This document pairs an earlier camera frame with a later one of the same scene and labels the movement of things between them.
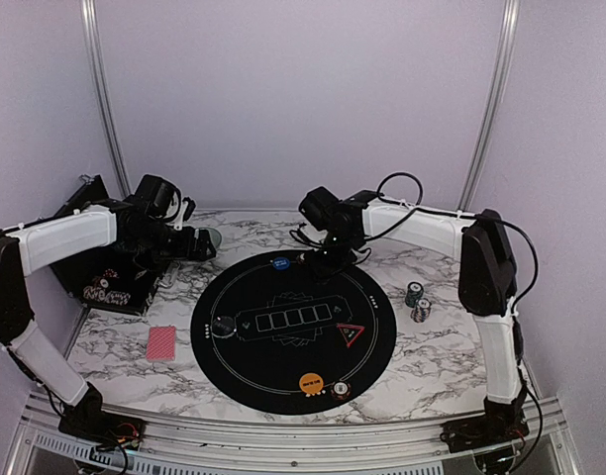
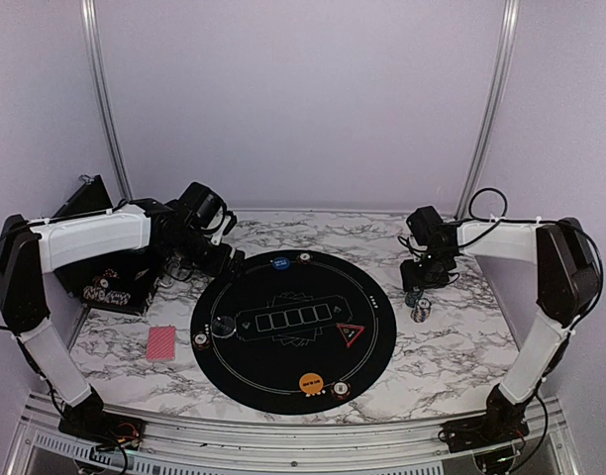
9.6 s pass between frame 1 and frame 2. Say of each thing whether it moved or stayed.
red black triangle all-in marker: stayed
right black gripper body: moved
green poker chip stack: stayed
